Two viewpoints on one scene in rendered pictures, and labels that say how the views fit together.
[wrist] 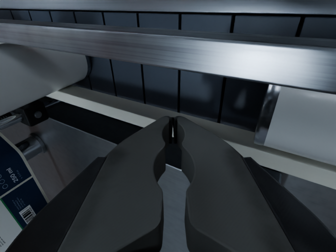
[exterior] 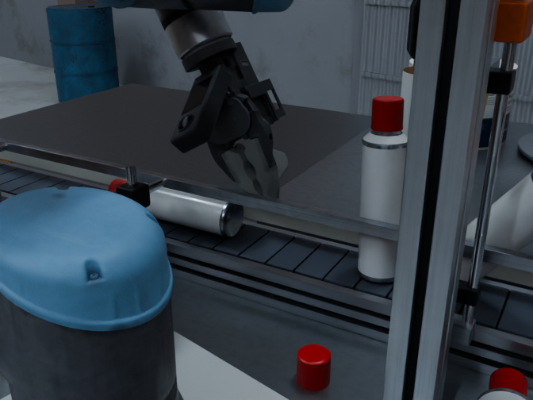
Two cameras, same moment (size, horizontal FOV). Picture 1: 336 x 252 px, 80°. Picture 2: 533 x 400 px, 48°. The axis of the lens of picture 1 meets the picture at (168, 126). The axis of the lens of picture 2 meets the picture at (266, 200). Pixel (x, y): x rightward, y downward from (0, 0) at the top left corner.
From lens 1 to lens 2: 0.70 m
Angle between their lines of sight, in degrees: 59
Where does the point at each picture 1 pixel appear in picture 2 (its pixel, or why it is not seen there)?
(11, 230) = not seen: outside the picture
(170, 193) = (338, 206)
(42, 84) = not seen: hidden behind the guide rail
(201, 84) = (270, 242)
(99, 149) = not seen: hidden behind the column
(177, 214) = (341, 197)
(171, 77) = (289, 248)
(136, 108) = (311, 225)
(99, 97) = (343, 233)
